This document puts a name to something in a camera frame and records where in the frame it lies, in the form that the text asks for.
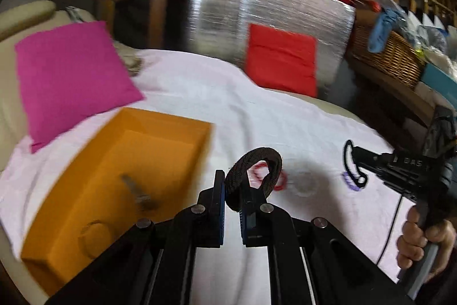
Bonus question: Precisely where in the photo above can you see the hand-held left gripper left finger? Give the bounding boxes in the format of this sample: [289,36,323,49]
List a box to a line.
[45,169,226,305]

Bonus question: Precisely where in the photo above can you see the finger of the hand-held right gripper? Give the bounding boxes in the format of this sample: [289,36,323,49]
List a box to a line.
[359,164,419,202]
[351,146,386,166]

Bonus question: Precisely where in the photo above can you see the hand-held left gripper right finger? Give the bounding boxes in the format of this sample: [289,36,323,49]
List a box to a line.
[239,178,416,305]

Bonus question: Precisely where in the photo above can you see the black cord bracelet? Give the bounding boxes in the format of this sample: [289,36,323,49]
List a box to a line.
[343,140,368,184]

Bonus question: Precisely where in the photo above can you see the purple bead bracelet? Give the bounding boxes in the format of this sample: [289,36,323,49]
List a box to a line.
[342,171,365,192]

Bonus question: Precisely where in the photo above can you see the dark brown braided bracelet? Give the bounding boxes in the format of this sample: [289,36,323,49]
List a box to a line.
[226,147,283,212]

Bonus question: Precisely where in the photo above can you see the red bead bracelet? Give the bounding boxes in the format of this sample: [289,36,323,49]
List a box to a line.
[250,164,288,191]

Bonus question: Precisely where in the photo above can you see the orange cardboard box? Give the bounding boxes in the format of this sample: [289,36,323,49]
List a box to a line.
[21,107,214,295]

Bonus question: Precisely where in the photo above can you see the person's right hand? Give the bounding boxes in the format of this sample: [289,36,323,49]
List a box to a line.
[396,207,457,273]

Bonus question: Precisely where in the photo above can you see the teal box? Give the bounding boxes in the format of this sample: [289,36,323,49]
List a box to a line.
[421,64,457,103]

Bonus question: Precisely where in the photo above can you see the metal hair clip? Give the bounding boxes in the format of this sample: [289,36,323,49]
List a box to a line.
[119,174,160,211]

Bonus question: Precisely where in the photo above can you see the wicker basket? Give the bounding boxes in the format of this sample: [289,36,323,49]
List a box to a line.
[348,23,427,89]

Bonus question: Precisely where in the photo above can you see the pale pink blanket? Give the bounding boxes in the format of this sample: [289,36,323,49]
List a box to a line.
[0,48,411,305]

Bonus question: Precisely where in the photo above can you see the clear plastic bags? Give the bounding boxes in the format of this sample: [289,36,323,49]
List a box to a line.
[402,10,457,64]

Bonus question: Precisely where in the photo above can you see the blue cloth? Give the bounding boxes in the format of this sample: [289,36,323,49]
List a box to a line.
[368,8,406,53]

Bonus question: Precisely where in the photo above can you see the red pillow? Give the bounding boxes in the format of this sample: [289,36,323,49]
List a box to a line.
[246,23,318,97]

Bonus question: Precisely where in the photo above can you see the patterned crumpled cloth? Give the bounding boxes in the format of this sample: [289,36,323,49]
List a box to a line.
[123,54,144,77]

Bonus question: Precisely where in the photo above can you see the silver foil insulation panel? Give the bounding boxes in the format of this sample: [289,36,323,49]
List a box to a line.
[186,0,356,100]

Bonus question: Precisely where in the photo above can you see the pink pillow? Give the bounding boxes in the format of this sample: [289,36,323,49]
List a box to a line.
[15,21,145,154]

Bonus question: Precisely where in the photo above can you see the wooden cabinet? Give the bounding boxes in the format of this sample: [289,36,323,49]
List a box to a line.
[96,0,190,50]

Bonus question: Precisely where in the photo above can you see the striped cloth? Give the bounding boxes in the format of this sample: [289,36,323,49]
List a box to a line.
[66,7,85,22]

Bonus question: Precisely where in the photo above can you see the beige leather sofa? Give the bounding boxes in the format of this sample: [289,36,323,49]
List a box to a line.
[0,1,145,305]

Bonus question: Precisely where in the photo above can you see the black cable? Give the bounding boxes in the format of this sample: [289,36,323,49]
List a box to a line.
[373,192,406,266]

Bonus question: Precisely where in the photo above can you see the clear bead bracelet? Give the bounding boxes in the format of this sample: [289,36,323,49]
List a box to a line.
[293,171,320,197]

